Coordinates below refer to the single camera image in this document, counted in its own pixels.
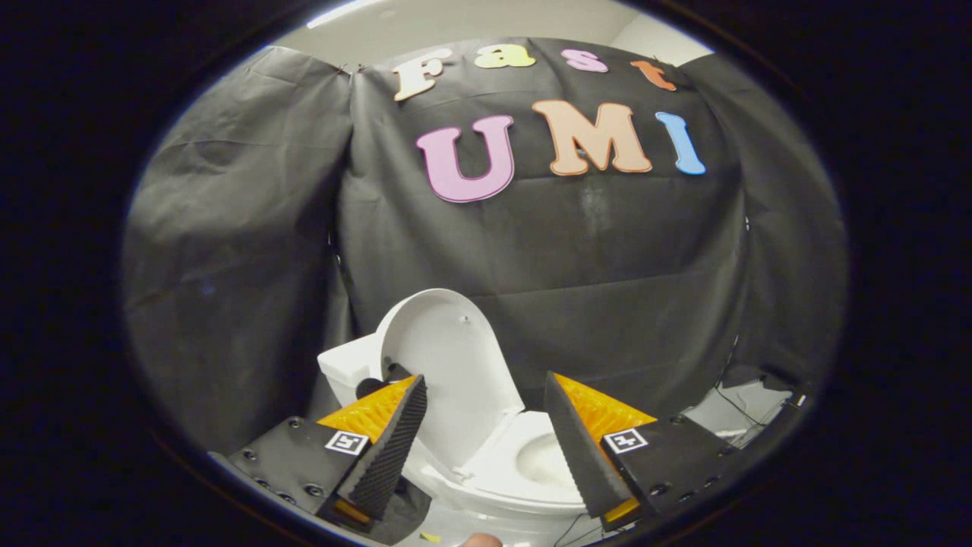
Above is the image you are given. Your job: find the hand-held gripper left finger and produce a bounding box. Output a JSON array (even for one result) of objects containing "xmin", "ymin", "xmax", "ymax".
[{"xmin": 209, "ymin": 374, "xmax": 428, "ymax": 533}]

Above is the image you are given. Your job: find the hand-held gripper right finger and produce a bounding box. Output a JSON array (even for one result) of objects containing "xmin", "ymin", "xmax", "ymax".
[{"xmin": 543, "ymin": 371, "xmax": 768, "ymax": 533}]

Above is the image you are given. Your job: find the white toilet lid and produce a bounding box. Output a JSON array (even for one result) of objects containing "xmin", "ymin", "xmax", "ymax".
[{"xmin": 376, "ymin": 288, "xmax": 526, "ymax": 473}]

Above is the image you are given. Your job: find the white toilet bowl with seat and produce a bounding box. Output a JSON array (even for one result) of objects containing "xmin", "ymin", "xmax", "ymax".
[{"xmin": 401, "ymin": 410, "xmax": 610, "ymax": 547}]

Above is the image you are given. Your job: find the black backdrop cloth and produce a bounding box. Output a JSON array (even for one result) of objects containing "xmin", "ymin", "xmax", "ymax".
[{"xmin": 121, "ymin": 38, "xmax": 848, "ymax": 457}]

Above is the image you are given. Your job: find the tangle of thin cables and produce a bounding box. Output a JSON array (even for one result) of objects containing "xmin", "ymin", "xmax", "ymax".
[{"xmin": 553, "ymin": 384, "xmax": 807, "ymax": 547}]

